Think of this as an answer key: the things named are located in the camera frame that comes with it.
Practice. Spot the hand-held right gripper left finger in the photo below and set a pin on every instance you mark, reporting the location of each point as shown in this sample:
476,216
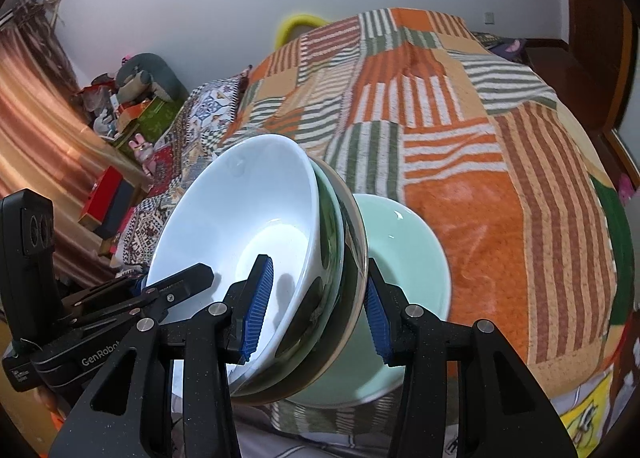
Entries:
257,298

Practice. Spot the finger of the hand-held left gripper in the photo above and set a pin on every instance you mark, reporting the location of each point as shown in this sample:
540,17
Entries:
185,283
105,293

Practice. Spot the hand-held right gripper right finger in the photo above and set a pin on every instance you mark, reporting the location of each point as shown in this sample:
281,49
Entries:
375,323

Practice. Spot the mint green plate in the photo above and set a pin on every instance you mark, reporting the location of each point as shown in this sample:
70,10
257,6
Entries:
405,263

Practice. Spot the white bowl with spotted outside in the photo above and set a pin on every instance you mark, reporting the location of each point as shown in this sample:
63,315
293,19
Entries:
225,218

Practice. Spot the pink bowl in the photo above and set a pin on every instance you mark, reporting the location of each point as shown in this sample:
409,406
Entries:
356,248

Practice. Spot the mint green bowl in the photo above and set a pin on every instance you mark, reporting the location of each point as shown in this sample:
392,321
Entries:
330,238

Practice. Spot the dark box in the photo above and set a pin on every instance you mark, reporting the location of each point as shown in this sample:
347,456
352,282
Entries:
122,208

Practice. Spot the red box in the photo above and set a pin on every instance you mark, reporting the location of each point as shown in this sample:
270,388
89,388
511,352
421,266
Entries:
102,193

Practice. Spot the grey bed sheet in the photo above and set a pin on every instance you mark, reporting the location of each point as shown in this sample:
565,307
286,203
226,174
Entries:
325,443

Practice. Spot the pink rabbit figurine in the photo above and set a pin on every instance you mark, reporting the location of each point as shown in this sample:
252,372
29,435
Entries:
142,150

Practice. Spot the brown curtain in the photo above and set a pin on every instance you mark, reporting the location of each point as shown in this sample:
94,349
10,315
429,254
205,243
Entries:
30,113

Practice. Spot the patterned quilt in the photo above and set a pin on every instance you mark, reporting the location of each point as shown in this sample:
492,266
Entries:
210,108

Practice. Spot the orange box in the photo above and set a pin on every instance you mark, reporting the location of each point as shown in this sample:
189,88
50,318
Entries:
132,113

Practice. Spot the orange striped patchwork blanket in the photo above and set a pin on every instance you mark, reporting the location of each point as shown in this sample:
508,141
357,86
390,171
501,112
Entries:
500,188

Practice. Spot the grey green plush toy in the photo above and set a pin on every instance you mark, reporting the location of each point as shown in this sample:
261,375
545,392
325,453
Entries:
160,73

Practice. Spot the yellow printed cloth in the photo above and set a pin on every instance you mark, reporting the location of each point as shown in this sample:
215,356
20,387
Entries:
590,418

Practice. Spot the yellow foam arch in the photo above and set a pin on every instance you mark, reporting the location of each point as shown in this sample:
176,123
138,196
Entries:
295,18

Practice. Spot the purple slipper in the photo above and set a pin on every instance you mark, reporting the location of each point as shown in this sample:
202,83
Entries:
502,44

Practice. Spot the brown wooden door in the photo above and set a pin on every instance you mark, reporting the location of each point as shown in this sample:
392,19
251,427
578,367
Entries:
600,38

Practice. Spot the wall socket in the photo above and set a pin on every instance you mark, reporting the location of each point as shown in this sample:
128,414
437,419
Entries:
489,18

